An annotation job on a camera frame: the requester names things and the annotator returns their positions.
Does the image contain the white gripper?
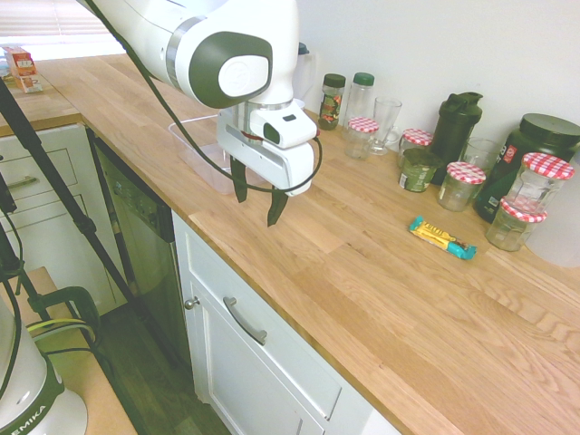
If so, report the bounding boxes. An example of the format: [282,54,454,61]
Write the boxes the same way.
[216,111,316,228]

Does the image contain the yellow teal protein bar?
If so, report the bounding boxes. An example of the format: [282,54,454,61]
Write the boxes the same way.
[409,215,479,262]

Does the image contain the clear plastic rectangular container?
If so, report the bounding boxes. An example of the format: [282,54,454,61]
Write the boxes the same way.
[168,113,273,197]

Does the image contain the large black protein tub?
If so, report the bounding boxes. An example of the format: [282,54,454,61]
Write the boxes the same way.
[473,112,580,224]

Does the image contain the spice jar dark lid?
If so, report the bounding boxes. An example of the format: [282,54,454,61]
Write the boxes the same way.
[318,72,347,131]

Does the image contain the glass jar red checkered lid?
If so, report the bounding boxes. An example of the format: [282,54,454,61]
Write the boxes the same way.
[344,116,380,160]
[505,152,576,215]
[437,161,487,213]
[397,128,434,169]
[485,198,548,253]

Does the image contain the black dishwasher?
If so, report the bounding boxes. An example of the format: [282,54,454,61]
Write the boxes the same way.
[88,129,191,368]

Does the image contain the clear pitcher blue lid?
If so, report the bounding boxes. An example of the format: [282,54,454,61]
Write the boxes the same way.
[296,42,316,110]

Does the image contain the clear bottle green cap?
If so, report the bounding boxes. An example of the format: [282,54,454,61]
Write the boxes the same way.
[344,72,376,131]

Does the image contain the tall clear glass mug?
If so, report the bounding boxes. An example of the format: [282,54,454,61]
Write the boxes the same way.
[369,96,403,157]

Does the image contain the green pesto jar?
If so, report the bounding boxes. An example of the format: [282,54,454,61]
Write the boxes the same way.
[398,148,444,194]

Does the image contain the white drawer cabinet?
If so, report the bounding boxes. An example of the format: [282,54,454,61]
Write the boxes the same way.
[0,122,129,318]

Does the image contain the black shaker bottle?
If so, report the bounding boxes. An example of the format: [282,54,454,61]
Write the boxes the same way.
[429,92,484,186]

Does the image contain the clear glass tumbler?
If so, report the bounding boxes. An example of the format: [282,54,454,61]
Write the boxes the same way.
[461,137,502,191]

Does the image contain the black tripod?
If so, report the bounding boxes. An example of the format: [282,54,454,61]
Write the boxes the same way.
[0,76,194,371]

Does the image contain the orange white carton box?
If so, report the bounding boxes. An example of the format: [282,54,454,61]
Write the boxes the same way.
[2,44,37,78]
[8,73,45,95]

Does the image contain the white window blinds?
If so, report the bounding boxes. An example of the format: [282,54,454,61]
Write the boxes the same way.
[0,0,127,61]

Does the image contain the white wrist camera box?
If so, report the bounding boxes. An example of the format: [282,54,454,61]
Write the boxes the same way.
[250,107,318,150]

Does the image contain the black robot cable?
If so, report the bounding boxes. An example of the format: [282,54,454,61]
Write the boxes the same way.
[83,0,324,194]

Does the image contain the silver drawer pull handle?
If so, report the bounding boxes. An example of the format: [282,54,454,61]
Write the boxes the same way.
[222,296,268,346]

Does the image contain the white cabinet drawer with handle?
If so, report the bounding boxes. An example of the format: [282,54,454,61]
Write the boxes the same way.
[171,210,404,435]

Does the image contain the yellow grey cable bundle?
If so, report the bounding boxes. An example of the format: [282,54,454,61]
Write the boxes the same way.
[29,318,99,345]

